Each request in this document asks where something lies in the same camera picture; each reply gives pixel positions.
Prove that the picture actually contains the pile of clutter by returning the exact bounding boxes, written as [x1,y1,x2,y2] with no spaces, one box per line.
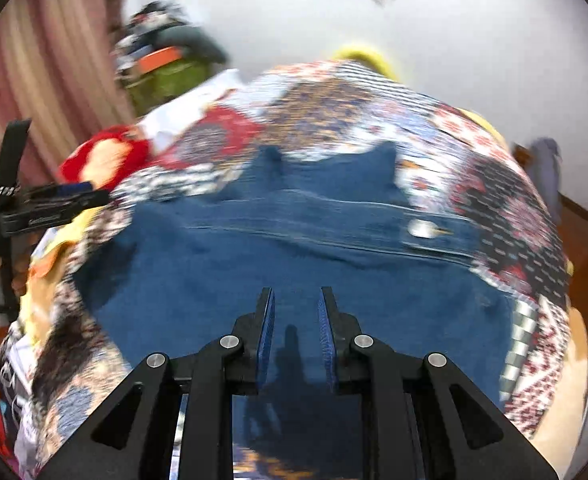
[113,2,210,61]

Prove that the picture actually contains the blue denim jacket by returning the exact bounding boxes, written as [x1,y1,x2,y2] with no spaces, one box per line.
[74,142,525,461]

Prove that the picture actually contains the yellow headboard cushion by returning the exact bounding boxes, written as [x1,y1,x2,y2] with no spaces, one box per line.
[330,44,401,82]

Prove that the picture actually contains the orange box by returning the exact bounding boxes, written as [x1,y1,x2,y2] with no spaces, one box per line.
[138,46,183,74]

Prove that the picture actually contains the yellow cloth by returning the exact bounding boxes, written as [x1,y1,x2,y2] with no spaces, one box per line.
[33,204,121,272]

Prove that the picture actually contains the patchwork printed blanket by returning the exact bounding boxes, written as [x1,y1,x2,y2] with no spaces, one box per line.
[0,59,575,480]

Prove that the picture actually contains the grey neck pillow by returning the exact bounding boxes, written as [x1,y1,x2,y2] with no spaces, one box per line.
[174,24,231,67]

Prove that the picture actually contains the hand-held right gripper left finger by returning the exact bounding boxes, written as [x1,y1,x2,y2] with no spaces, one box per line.
[39,286,277,480]

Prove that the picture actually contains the green patterned cloth cabinet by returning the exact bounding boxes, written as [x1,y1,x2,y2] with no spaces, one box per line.
[123,55,211,112]

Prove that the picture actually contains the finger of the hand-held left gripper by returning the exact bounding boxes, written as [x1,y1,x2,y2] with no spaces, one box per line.
[3,182,113,237]

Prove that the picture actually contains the striped brown curtain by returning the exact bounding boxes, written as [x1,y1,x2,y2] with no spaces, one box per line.
[0,0,136,202]

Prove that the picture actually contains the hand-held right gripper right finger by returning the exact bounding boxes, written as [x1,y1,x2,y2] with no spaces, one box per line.
[318,286,560,480]

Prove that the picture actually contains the red plush toy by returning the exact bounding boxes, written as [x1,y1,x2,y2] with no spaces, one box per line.
[58,126,151,187]

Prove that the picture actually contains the white cloth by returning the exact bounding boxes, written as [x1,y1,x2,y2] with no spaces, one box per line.
[138,69,246,147]

